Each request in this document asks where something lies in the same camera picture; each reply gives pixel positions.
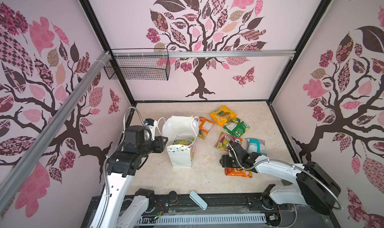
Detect orange chestnut snack bag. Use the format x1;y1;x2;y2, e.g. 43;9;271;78
225;168;252;179

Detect green snack packet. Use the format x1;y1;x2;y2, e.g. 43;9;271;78
224;118;250;138

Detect teal white snack packet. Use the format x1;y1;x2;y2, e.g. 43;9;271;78
246;138;267;156

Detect orange white snack packet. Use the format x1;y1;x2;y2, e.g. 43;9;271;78
198;117;215;140

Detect green yellow Fox's candy bag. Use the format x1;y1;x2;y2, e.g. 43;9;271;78
174;138;195;146

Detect white slotted cable duct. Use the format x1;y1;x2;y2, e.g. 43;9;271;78
136;214;267;227

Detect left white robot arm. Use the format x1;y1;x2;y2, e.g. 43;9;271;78
90;125;168;228

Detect white paper gift bag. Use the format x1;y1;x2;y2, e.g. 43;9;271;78
161;116;199;168

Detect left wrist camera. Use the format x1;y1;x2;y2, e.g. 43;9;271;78
144;118;158;141

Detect black wire basket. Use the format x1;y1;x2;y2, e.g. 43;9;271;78
104;48;171;81

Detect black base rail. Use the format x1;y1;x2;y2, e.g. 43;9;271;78
80;191;341;228

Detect pink Fox's candy bag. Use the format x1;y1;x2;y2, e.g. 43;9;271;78
214;132;243;152

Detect yellow corn snack bag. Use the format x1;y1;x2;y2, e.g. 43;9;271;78
210;105;237;127

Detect black knob on base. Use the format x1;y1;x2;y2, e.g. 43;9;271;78
168;191;179;206

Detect left aluminium rail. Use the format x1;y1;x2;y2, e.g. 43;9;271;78
1;51;111;212

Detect back aluminium rail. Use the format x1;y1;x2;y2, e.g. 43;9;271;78
113;49;296;58

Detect light blue remote-like device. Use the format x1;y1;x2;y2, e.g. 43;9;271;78
189;191;208;211

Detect aluminium rail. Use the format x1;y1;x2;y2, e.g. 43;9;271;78
1;51;111;212
113;49;296;58

